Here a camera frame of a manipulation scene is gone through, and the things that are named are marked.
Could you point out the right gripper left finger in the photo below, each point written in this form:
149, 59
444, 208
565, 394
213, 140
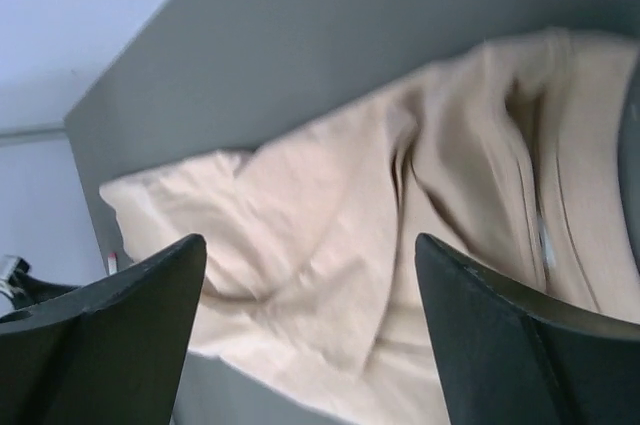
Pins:
110, 352

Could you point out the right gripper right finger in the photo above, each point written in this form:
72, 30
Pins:
509, 354

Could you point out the beige t shirt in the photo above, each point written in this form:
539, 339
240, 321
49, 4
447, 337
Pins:
508, 154

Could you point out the pink white pen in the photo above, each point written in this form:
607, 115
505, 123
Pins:
112, 264

